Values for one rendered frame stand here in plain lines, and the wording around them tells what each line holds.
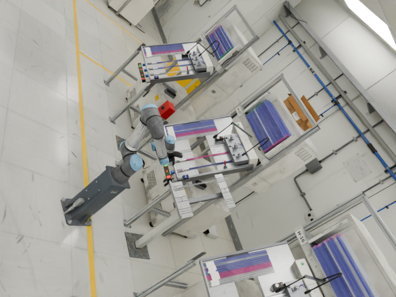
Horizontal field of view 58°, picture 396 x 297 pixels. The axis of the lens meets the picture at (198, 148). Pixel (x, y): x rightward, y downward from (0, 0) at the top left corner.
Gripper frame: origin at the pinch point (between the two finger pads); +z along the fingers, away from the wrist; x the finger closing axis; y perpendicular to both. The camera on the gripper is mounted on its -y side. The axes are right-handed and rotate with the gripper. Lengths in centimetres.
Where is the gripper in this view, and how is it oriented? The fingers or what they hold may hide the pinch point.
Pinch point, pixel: (172, 165)
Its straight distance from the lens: 314.3
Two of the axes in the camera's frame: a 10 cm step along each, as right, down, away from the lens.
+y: -9.7, 1.6, -2.0
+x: 2.5, 7.3, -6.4
